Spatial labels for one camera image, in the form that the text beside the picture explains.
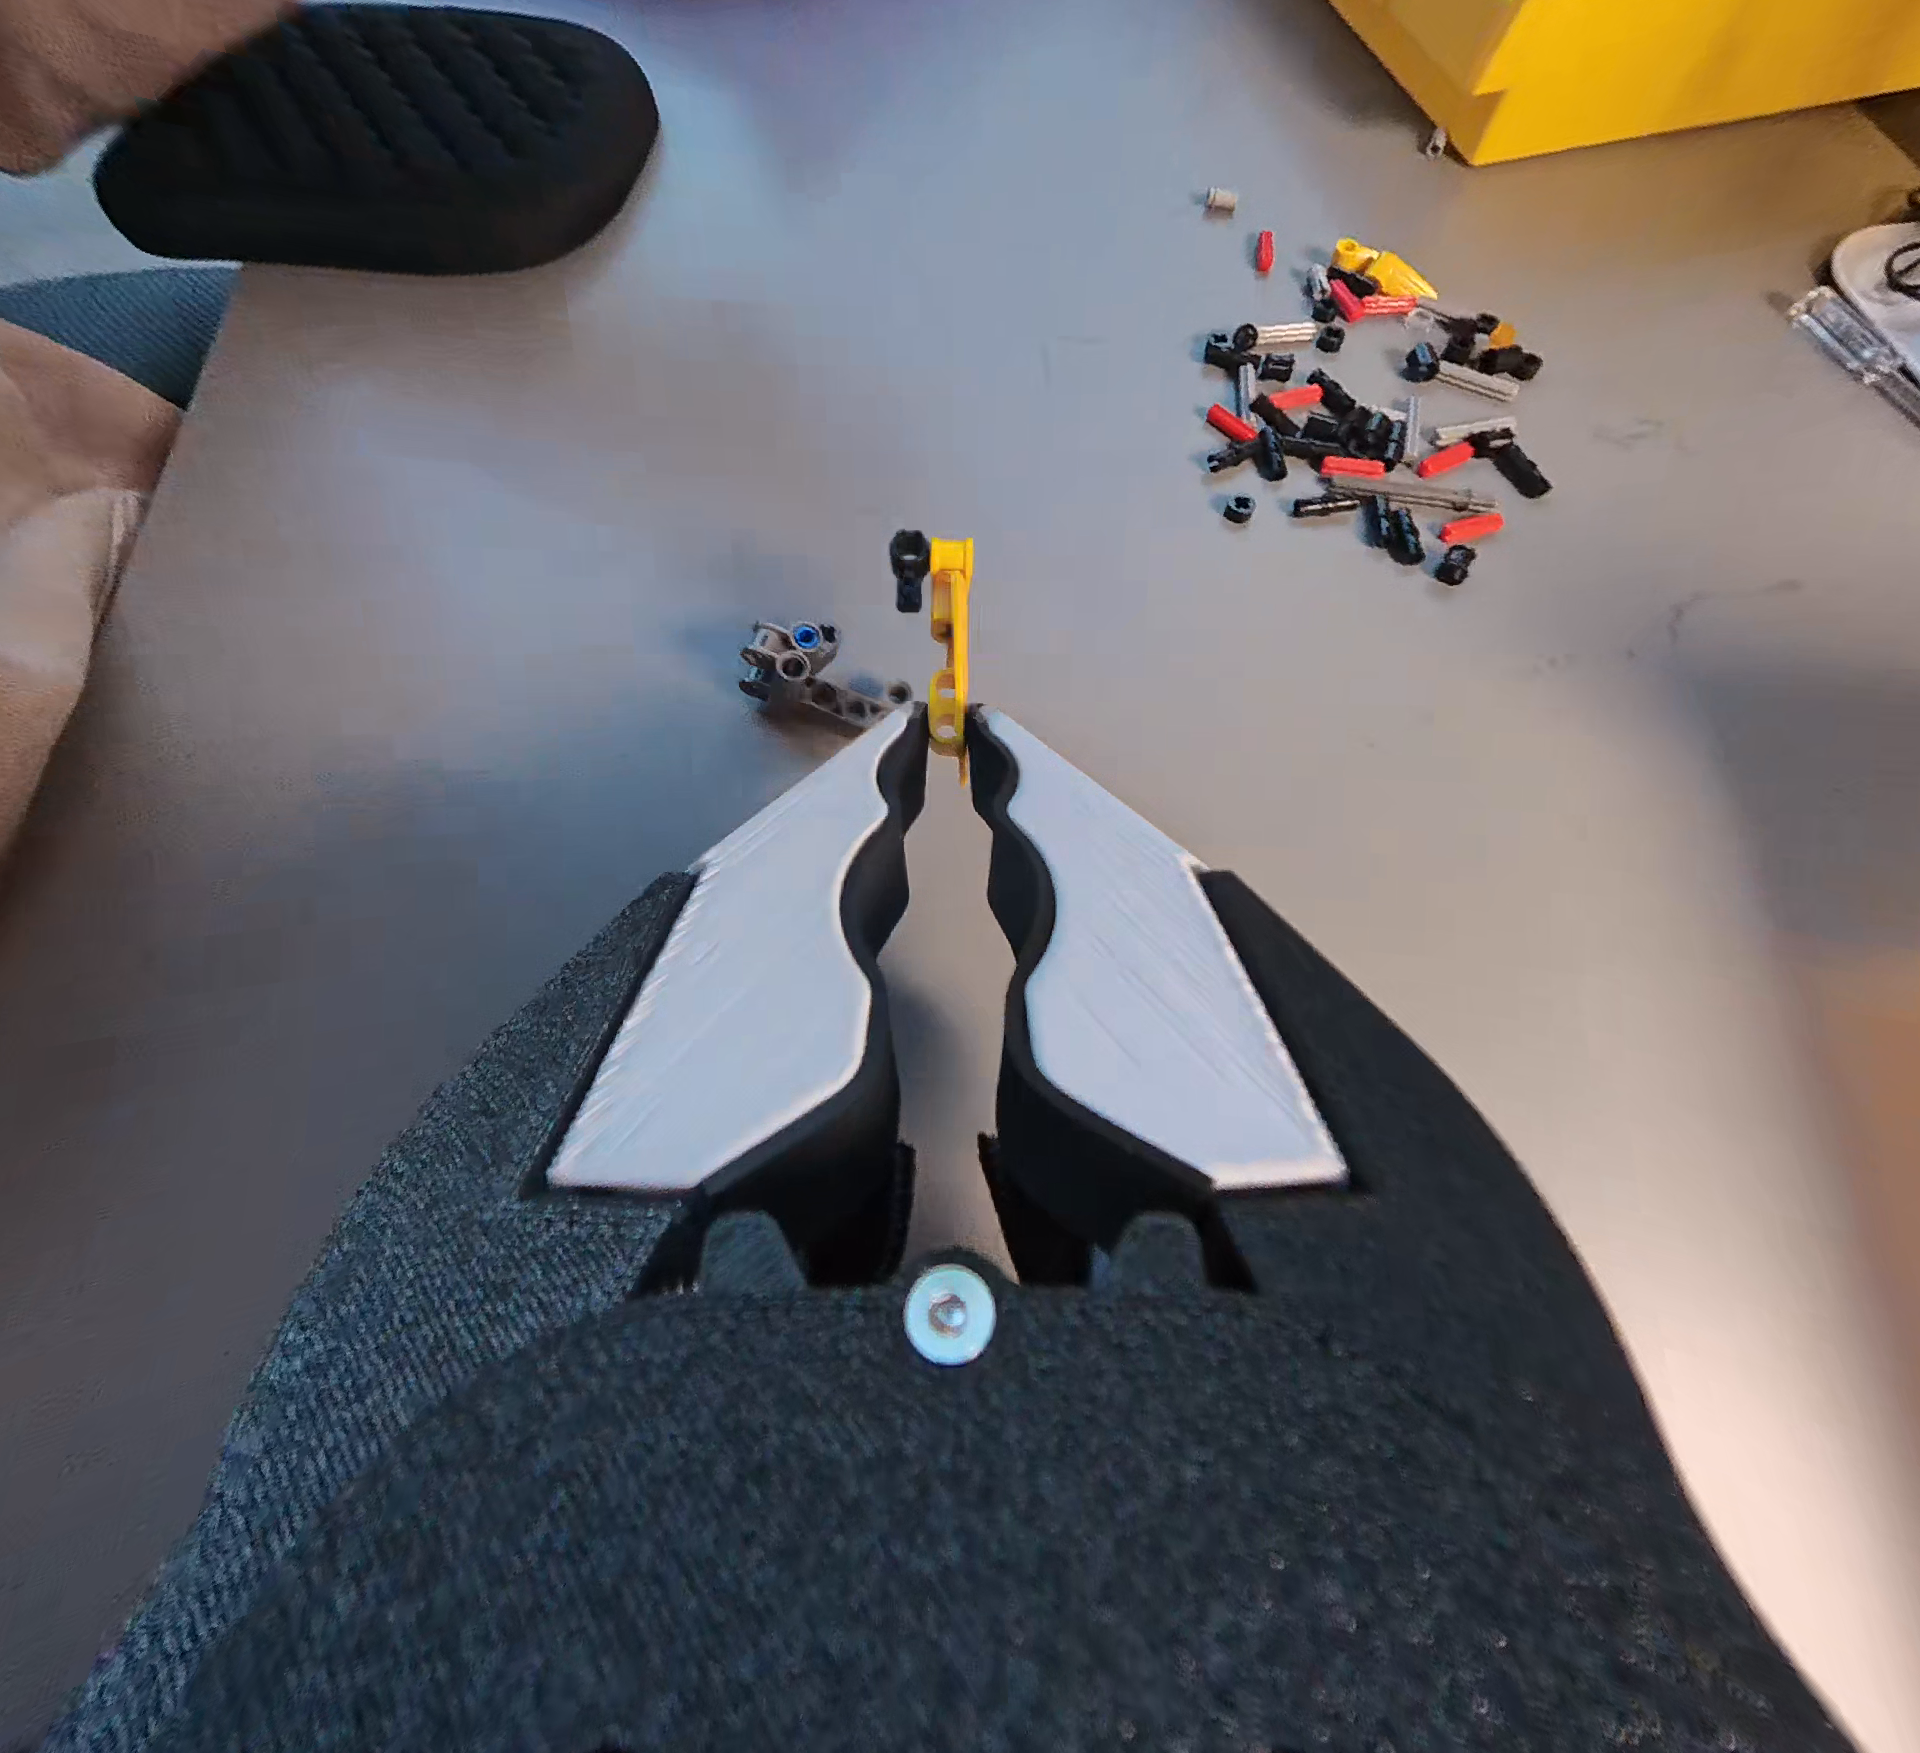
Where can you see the black toy brick connector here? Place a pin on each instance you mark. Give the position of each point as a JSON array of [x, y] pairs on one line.
[[909, 562]]

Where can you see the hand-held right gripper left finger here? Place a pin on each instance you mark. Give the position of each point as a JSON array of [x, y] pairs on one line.
[[721, 1004]]

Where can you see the black chair armrest pad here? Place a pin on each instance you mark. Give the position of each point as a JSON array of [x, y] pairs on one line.
[[376, 135]]

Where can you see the grey toy brick assembly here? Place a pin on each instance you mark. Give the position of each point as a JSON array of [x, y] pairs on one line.
[[803, 691]]

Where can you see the yellow toy brick beam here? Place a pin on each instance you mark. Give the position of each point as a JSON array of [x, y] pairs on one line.
[[948, 629]]

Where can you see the blue-grey chair seat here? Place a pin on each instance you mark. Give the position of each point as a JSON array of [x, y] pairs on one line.
[[105, 322]]

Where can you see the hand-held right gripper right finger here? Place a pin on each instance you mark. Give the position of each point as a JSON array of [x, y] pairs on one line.
[[1171, 1004]]

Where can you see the grey desk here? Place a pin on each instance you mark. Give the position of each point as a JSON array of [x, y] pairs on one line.
[[451, 510]]

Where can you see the pile of small toy bricks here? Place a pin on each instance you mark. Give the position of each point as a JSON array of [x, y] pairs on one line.
[[1349, 427]]

